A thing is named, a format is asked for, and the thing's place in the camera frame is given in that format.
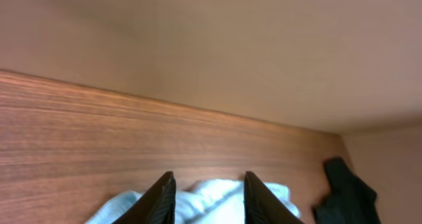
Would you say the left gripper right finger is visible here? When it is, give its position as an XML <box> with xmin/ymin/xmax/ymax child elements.
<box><xmin>243</xmin><ymin>171</ymin><xmax>303</xmax><ymax>224</ymax></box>

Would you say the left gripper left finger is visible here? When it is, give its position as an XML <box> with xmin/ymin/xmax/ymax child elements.
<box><xmin>113</xmin><ymin>171</ymin><xmax>176</xmax><ymax>224</ymax></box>

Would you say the light blue t-shirt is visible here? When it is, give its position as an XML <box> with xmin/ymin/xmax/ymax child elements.
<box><xmin>84</xmin><ymin>179</ymin><xmax>301</xmax><ymax>224</ymax></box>

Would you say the black garment on right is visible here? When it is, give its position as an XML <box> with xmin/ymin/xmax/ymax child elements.
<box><xmin>313</xmin><ymin>157</ymin><xmax>380</xmax><ymax>224</ymax></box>

